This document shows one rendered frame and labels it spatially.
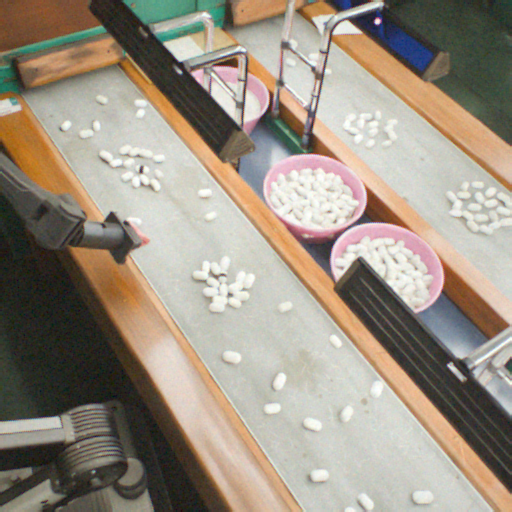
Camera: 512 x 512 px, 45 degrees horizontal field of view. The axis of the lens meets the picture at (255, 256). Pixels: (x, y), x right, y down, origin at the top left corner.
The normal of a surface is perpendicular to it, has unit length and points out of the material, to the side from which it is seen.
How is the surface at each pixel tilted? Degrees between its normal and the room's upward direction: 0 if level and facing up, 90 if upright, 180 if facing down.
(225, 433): 0
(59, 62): 67
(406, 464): 0
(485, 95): 0
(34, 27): 90
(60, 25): 90
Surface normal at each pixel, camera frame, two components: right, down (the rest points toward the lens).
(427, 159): 0.09, -0.61
